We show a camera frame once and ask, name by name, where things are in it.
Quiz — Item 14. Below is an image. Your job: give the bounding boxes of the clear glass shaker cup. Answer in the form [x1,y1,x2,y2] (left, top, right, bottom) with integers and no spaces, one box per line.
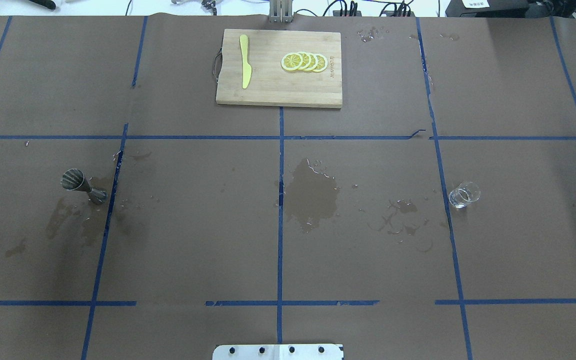
[448,181,482,209]

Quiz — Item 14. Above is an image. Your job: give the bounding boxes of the steel jigger measuring cup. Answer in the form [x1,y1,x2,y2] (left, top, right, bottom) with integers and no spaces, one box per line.
[60,168,108,205]

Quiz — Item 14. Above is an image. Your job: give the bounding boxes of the bamboo cutting board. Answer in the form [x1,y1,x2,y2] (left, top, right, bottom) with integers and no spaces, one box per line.
[215,29,343,109]

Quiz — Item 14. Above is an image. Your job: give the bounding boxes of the yellow plastic knife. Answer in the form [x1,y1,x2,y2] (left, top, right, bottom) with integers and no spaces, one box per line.
[238,34,253,90]

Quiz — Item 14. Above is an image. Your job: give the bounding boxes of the aluminium frame post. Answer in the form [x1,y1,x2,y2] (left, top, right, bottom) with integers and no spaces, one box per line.
[268,0,294,23]

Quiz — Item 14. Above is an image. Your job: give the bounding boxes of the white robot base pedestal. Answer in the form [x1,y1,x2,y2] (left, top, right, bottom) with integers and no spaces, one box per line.
[212,343,345,360]

